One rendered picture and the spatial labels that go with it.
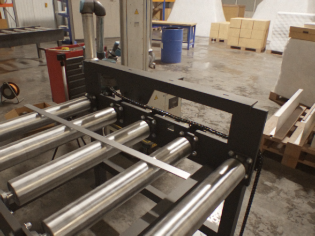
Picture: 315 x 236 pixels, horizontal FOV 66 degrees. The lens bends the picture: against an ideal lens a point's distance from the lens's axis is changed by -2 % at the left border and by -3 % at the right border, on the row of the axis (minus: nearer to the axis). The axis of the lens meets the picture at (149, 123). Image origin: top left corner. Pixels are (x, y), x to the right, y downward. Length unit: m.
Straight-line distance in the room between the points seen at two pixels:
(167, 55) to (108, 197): 6.12
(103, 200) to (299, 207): 1.94
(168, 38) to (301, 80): 3.57
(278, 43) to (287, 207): 7.47
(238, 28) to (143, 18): 7.13
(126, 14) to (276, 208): 2.23
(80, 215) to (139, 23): 2.13
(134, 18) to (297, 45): 2.81
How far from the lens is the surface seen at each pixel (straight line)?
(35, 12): 12.08
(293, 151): 2.94
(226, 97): 1.23
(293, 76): 4.67
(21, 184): 1.14
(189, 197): 0.99
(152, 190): 1.85
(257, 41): 9.48
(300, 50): 4.56
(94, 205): 0.97
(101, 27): 2.81
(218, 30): 11.35
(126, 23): 2.59
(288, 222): 2.39
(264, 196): 2.54
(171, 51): 6.88
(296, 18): 9.30
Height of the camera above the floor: 1.58
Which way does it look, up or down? 27 degrees down
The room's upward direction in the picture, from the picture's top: 1 degrees clockwise
